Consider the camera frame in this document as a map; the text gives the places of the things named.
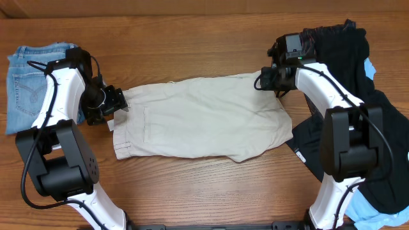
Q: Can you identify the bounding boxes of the beige khaki shorts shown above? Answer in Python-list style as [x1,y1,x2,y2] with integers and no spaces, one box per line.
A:
[112,72,293,162]

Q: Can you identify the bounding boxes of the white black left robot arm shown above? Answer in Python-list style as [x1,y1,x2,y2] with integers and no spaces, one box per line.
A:
[15,47,134,229]

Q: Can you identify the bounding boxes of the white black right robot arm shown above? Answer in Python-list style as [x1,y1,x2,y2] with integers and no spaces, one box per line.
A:
[254,33,388,229]

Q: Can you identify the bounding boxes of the black patterned garment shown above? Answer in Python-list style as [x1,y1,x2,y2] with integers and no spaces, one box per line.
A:
[299,19,356,53]

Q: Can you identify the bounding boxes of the folded blue denim jeans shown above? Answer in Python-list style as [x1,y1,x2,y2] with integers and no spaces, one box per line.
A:
[5,42,76,135]

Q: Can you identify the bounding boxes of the brown cardboard backdrop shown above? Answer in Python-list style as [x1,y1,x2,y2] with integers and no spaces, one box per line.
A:
[1,0,408,19]

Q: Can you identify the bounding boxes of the black and blue garment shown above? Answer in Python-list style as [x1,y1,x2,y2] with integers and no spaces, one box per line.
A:
[286,27,409,230]

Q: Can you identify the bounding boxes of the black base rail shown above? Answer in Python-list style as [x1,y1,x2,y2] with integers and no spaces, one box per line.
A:
[131,221,309,230]

